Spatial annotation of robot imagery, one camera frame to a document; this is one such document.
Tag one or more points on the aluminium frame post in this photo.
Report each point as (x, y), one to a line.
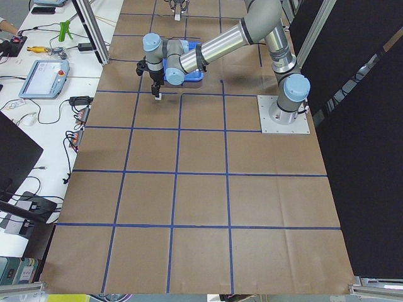
(88, 20)

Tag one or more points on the black power adapter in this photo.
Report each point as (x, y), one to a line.
(84, 47)

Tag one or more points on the teach pendant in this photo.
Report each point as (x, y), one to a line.
(45, 79)

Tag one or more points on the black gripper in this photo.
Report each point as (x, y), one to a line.
(177, 4)
(155, 77)

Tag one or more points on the yellow tool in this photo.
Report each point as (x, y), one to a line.
(37, 49)

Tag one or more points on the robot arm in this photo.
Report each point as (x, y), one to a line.
(168, 60)

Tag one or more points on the blue plastic tray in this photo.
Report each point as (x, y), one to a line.
(194, 76)

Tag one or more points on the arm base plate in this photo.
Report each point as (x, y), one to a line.
(275, 121)

